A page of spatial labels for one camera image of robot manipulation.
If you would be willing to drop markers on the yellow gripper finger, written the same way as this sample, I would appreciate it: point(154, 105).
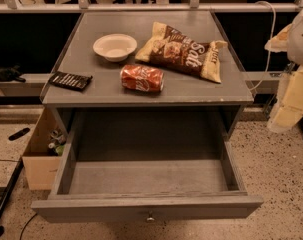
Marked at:
point(288, 109)

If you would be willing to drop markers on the red coke can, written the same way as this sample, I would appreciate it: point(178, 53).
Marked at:
point(142, 78)

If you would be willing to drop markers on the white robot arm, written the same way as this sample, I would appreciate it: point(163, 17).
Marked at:
point(289, 40)

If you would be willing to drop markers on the metal drawer knob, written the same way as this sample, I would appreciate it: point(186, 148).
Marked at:
point(150, 218)

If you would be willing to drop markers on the open grey top drawer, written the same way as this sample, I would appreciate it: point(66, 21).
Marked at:
point(116, 169)

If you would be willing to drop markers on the grey cabinet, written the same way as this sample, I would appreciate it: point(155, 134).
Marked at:
point(180, 91)

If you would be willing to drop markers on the brown yellow chip bag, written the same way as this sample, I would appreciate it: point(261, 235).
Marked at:
point(171, 49)

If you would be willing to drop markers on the white bowl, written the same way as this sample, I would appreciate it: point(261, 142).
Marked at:
point(115, 47)

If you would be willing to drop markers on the black flat packet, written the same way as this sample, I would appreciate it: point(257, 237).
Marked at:
point(70, 81)

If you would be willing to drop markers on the bottles in cardboard box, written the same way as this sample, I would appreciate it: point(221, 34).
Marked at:
point(56, 143)

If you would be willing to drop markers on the cardboard box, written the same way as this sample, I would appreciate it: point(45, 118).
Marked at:
point(40, 166)

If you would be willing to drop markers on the black marker on floor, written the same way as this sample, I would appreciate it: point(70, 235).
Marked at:
point(19, 134)

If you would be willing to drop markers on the black bag on ledge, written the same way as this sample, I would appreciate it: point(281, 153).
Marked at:
point(8, 74)

